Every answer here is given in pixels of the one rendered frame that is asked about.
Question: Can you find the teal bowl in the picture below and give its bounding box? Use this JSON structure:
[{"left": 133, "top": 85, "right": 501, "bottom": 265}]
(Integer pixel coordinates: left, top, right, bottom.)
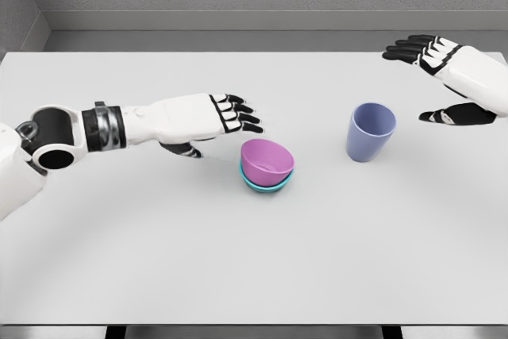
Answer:
[{"left": 238, "top": 162, "right": 296, "bottom": 196}]

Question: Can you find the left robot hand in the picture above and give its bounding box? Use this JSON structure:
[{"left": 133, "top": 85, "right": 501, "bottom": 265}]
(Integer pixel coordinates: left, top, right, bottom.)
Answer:
[{"left": 152, "top": 92, "right": 265, "bottom": 160}]

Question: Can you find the pink bowl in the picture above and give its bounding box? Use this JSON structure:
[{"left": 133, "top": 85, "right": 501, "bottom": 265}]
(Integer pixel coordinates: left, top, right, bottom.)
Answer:
[{"left": 240, "top": 138, "right": 296, "bottom": 187}]

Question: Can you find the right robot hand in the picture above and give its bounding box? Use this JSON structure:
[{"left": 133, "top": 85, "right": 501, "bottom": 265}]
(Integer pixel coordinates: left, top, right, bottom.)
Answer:
[{"left": 381, "top": 33, "right": 508, "bottom": 126}]

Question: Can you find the blue-purple cup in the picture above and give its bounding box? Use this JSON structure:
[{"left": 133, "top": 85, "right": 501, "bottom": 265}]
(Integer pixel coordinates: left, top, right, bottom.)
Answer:
[{"left": 345, "top": 102, "right": 398, "bottom": 164}]

